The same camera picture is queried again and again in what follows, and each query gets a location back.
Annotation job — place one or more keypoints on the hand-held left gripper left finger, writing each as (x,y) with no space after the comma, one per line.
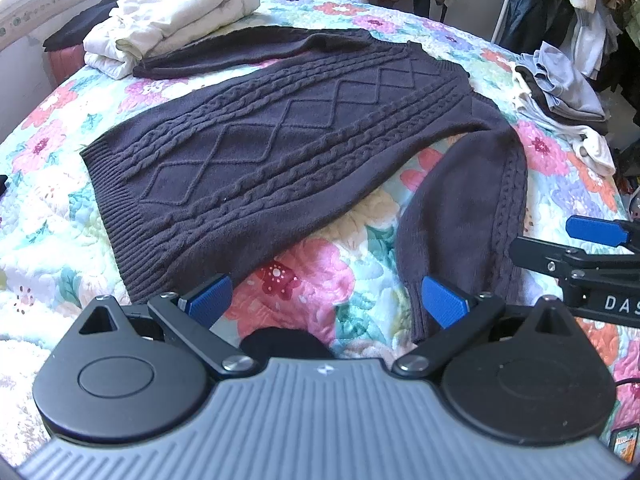
(210,299)

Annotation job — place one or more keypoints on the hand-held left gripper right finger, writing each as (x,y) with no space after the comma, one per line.
(442,304)

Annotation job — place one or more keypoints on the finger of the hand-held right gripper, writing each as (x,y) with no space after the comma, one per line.
(537,255)
(595,230)

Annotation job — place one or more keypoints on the folded grey and white clothes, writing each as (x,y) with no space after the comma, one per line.
(595,150)

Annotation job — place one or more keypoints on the row of hanging clothes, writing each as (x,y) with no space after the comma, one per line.
(560,0)

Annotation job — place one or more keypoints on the white clothes rack pole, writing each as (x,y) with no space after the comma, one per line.
(507,0)

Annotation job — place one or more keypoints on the folded white clothes stack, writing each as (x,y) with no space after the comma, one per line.
(170,15)

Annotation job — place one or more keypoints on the small dark cloth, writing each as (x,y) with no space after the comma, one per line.
(282,342)

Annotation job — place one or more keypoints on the floral quilt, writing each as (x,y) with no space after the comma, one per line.
(325,285)

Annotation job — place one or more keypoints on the orange packet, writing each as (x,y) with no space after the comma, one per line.
(625,442)

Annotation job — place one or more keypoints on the pink stool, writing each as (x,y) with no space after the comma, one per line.
(65,62)

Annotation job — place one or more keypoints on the black cloth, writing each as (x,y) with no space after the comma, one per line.
(80,25)

